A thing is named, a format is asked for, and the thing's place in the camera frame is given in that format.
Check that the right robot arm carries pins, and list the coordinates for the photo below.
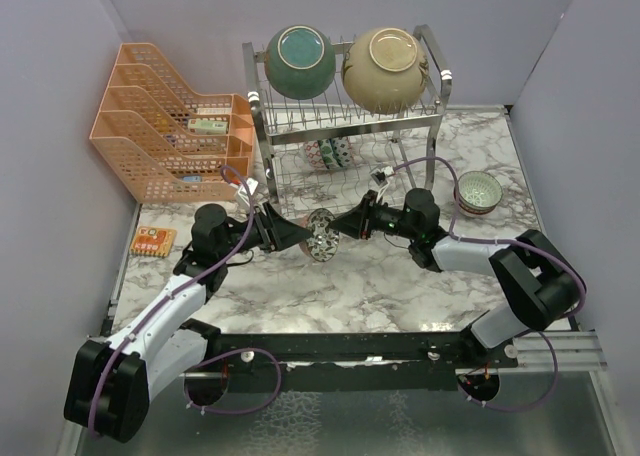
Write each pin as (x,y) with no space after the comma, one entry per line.
(539,285)

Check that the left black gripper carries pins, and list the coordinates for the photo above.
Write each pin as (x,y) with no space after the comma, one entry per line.
(276,232)

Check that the green patterned small bowl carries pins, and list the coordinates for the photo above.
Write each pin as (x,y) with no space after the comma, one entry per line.
(328,155)

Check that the blue dotted small bowl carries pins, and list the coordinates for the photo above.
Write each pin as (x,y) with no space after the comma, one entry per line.
(343,151)

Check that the aluminium frame rail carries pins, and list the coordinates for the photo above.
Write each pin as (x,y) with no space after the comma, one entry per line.
(575,352)

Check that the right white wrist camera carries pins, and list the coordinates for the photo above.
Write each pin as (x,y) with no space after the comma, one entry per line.
(381,176)

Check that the large cream ceramic bowl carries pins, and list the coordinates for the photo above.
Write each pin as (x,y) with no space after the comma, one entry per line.
(385,70)

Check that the large teal ceramic bowl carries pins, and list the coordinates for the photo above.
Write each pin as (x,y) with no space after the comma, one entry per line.
(300,62)

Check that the dark red patterned bowl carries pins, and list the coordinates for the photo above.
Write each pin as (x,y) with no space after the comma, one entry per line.
(314,155)

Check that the orange plastic file organizer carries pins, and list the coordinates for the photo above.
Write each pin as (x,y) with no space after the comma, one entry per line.
(141,131)

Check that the steel two-tier dish rack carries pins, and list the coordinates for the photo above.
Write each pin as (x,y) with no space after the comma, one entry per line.
(283,125)

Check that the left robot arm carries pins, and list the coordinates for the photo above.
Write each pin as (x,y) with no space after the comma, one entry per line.
(114,381)

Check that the pink patterned small bowl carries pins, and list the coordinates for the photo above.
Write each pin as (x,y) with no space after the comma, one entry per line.
(323,243)

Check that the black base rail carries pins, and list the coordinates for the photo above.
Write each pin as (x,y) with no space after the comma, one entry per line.
(341,362)

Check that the green white box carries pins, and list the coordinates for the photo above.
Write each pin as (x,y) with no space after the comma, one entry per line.
(207,126)

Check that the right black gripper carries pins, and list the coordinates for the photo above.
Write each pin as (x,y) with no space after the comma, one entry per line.
(357,222)

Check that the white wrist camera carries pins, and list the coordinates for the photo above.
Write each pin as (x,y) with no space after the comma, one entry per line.
(381,176)
(245,193)

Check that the orange snack packet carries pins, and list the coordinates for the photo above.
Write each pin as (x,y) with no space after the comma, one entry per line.
(152,241)

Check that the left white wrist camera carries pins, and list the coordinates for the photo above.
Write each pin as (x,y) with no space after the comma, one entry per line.
(245,193)

